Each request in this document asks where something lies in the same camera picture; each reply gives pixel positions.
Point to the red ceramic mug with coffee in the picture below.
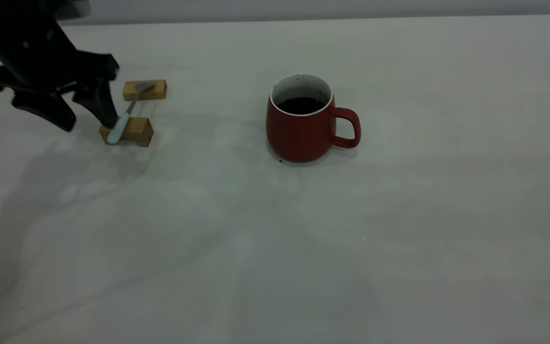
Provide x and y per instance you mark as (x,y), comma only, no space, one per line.
(301,136)

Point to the wooden block with arched underside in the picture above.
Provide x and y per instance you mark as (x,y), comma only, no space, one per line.
(137,131)

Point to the small flat wooden block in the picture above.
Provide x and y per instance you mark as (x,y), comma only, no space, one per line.
(156,91)

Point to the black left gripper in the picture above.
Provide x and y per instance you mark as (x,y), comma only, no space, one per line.
(31,52)

